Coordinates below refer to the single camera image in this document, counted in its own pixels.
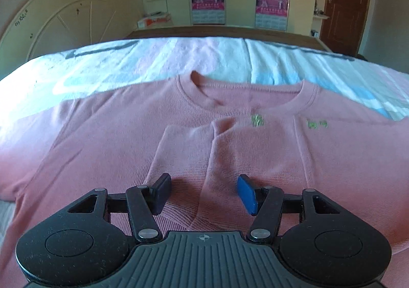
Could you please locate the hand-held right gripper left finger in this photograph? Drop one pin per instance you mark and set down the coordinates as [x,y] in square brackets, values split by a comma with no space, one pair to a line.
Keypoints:
[163,192]

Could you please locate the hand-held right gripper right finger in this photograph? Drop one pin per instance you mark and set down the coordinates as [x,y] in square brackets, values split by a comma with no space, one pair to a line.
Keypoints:
[246,192]

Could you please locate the pink knit sweater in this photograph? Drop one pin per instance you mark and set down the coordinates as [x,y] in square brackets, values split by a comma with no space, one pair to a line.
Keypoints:
[127,134]

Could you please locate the pink and white bed sheet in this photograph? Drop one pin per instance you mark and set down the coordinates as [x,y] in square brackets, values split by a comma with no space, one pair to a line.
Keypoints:
[159,57]

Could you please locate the orange and white cardboard box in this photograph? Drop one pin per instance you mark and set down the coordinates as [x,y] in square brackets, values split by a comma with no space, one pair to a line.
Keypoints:
[155,20]

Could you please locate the round cream wooden board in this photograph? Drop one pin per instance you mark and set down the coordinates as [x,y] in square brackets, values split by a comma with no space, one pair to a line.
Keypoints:
[48,13]

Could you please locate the brown wooden door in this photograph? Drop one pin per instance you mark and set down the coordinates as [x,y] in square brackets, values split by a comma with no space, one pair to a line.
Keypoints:
[346,0]

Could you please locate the wooden bed frame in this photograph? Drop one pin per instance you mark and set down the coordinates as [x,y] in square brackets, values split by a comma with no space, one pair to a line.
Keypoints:
[223,32]

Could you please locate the cream wall shelf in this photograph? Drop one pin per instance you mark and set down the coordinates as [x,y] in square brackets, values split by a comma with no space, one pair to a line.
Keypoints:
[322,16]

